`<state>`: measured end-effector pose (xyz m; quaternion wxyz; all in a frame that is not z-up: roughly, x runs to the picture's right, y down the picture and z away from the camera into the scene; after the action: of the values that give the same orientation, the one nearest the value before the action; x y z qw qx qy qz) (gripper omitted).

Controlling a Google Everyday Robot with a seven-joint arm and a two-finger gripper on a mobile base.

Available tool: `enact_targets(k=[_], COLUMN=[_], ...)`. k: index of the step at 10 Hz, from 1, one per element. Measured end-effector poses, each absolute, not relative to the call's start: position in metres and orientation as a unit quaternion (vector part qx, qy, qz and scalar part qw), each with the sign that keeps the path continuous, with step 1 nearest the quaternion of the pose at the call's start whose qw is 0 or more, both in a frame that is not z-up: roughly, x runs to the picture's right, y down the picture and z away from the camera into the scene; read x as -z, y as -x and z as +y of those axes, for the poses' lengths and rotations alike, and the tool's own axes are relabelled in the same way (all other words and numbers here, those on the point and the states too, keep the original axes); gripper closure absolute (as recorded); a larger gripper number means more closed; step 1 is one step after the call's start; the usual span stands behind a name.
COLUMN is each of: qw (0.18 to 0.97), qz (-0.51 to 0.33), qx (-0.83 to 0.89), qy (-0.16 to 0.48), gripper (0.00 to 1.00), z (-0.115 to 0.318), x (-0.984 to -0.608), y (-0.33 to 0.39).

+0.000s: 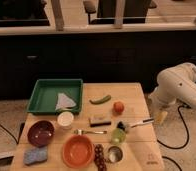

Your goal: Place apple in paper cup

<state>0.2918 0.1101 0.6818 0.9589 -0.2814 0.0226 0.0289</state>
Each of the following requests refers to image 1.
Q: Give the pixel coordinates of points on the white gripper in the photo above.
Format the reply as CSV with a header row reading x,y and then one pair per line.
x,y
160,99

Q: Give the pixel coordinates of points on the red orange apple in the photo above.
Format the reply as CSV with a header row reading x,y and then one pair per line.
x,y
118,107

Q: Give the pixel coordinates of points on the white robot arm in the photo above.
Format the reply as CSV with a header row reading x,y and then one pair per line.
x,y
178,82

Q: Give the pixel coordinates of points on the small metal cup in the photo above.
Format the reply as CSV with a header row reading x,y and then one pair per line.
x,y
115,154

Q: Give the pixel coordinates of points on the white paper cup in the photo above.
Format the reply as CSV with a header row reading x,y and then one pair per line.
x,y
65,120

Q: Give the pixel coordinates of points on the green chili pepper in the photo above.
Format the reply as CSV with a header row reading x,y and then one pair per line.
x,y
101,101

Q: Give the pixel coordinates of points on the wooden block with black base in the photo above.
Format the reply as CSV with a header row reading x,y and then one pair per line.
x,y
95,121

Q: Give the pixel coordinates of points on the dark grape bunch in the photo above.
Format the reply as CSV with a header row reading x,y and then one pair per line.
x,y
99,158

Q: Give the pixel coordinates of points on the metal fork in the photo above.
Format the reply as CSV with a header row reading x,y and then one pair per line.
x,y
81,132

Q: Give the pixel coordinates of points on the orange bowl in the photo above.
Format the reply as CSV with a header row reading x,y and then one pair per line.
x,y
78,152

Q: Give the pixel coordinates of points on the white folded cloth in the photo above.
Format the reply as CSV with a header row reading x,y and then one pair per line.
x,y
64,102

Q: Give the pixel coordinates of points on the green plastic tray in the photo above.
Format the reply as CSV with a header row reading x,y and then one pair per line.
x,y
46,94

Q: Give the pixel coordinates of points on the purple bowl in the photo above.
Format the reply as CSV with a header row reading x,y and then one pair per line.
x,y
41,133

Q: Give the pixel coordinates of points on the blue sponge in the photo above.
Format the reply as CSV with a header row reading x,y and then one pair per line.
x,y
35,155

